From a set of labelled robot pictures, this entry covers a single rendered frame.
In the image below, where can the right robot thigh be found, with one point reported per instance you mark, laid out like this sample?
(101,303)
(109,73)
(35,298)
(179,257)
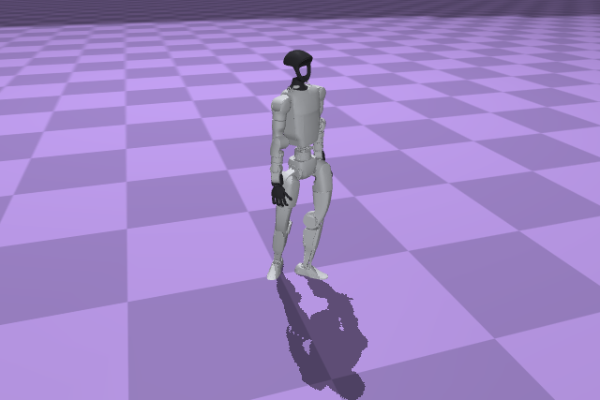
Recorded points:
(291,185)

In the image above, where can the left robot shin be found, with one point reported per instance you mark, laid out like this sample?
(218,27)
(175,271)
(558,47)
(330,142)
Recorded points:
(311,238)

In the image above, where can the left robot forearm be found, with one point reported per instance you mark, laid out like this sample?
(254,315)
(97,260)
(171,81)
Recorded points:
(318,146)

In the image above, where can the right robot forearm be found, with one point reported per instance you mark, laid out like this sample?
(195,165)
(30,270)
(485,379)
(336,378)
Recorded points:
(276,160)

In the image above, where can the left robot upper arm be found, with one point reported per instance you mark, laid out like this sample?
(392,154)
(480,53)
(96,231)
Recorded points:
(322,96)

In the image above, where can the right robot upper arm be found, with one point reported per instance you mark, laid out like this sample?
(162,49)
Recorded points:
(280,106)

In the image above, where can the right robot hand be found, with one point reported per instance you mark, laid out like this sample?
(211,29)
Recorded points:
(279,193)

